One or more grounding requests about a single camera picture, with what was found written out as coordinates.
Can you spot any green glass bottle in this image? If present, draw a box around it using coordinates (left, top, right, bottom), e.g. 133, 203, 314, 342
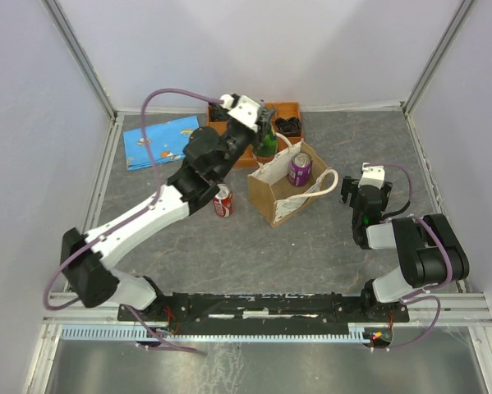
252, 127, 278, 164

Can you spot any purple soda can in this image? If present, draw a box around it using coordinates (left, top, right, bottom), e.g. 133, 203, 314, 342
288, 153, 312, 187

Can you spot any red soda can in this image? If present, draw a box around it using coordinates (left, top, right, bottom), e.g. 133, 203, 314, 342
213, 183, 233, 218

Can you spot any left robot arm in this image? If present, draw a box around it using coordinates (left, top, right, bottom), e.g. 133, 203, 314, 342
60, 97, 274, 320

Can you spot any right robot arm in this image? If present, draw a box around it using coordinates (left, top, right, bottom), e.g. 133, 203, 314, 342
341, 174, 470, 321

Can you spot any brown canvas bag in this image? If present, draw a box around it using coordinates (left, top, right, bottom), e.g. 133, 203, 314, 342
247, 137, 339, 228

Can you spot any black rolled tie right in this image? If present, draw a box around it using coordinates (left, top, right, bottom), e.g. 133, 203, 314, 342
275, 117, 302, 137

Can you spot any dark rolled tie top-left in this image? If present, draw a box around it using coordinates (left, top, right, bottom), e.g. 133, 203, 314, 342
208, 103, 228, 122

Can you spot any blue patterned cloth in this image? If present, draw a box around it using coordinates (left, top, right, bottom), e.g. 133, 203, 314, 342
123, 116, 200, 171

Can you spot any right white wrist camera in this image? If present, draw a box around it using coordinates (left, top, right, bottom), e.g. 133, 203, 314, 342
359, 163, 385, 190

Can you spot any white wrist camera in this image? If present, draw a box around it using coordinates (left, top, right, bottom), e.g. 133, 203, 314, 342
220, 94, 265, 132
359, 163, 385, 190

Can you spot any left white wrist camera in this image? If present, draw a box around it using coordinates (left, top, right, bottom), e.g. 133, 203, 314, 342
220, 94, 265, 132

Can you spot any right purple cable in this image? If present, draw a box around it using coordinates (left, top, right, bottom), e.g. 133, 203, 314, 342
368, 163, 456, 353

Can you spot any purple cable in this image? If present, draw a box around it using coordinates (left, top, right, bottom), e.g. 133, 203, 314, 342
43, 87, 208, 355
368, 163, 456, 353

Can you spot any aluminium frame rail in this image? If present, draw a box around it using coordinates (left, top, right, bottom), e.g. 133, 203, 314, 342
42, 293, 492, 328

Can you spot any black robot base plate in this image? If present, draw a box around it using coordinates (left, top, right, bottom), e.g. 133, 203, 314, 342
138, 292, 410, 337

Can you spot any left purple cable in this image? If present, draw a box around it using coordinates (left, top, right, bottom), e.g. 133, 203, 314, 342
43, 87, 208, 355

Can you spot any blue slotted cable duct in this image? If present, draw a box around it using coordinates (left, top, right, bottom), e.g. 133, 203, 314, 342
60, 324, 370, 344

